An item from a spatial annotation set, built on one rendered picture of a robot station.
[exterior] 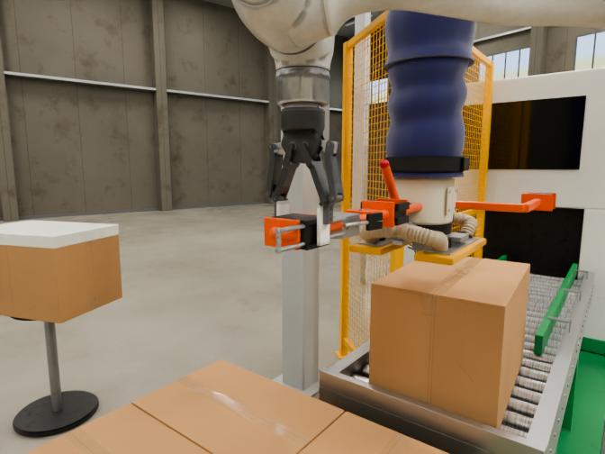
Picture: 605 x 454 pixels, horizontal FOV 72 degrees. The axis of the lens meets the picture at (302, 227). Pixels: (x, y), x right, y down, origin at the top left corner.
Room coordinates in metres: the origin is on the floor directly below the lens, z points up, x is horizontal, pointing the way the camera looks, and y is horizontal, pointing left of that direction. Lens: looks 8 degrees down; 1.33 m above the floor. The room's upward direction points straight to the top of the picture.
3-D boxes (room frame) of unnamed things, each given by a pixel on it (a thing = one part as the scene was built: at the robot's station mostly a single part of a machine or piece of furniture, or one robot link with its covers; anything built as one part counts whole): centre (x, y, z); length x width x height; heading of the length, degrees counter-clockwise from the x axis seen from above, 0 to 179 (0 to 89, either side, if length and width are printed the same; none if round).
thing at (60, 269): (2.07, 1.32, 0.82); 0.60 x 0.40 x 0.40; 73
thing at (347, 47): (2.42, -0.38, 1.05); 0.87 x 0.10 x 2.10; 15
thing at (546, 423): (1.92, -1.32, 0.50); 2.31 x 0.05 x 0.19; 143
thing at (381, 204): (1.00, -0.20, 1.22); 0.10 x 0.08 x 0.06; 54
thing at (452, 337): (1.45, -0.56, 0.75); 0.60 x 0.40 x 0.40; 146
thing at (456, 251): (1.15, -0.42, 1.11); 0.34 x 0.10 x 0.05; 144
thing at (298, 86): (0.73, 0.00, 1.45); 0.09 x 0.09 x 0.06
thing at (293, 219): (0.73, 0.01, 1.21); 0.08 x 0.07 x 0.05; 144
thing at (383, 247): (1.26, -0.27, 1.11); 0.34 x 0.10 x 0.05; 144
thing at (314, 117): (0.73, 0.00, 1.38); 0.08 x 0.07 x 0.09; 53
